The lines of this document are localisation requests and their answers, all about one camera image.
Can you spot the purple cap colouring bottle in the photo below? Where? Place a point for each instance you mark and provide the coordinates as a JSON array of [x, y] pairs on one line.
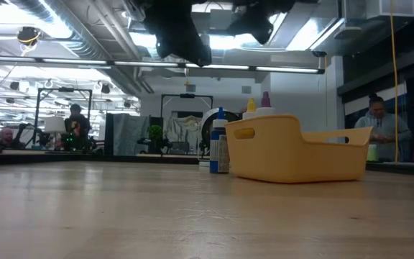
[[266, 100]]

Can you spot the yellow cap colouring bottle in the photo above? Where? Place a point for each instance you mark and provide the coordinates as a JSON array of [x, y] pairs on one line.
[[251, 105]]

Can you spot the blue cap colouring bottle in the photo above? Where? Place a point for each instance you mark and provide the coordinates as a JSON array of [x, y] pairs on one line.
[[218, 151]]

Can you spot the yellow plastic bin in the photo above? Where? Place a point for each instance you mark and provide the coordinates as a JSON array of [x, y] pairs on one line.
[[293, 158]]

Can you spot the grey ceiling box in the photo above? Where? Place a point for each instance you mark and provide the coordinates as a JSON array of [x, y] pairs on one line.
[[220, 19]]

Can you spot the long LED light bar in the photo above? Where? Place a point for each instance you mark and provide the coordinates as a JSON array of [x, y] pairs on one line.
[[282, 69]]

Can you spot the white cloth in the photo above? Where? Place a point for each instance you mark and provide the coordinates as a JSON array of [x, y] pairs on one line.
[[183, 127]]

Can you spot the green plant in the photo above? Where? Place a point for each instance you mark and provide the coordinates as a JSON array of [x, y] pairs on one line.
[[155, 133]]

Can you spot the grey fabric cover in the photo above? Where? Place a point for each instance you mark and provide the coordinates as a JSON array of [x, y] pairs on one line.
[[131, 131]]

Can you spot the person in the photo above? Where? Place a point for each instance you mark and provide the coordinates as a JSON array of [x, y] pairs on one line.
[[6, 136], [383, 126], [77, 126]]

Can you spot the white lampshade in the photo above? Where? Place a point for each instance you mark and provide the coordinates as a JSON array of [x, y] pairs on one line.
[[54, 125]]

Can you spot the green cup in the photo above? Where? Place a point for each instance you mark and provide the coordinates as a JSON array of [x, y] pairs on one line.
[[372, 153]]

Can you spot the grey wall box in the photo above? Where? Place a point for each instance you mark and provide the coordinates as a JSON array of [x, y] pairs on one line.
[[246, 89], [190, 88]]

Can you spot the black rig frame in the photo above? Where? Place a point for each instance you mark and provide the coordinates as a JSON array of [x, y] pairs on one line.
[[187, 95], [65, 89]]

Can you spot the silver ventilation duct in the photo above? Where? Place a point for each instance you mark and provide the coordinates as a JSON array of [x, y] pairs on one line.
[[85, 43]]

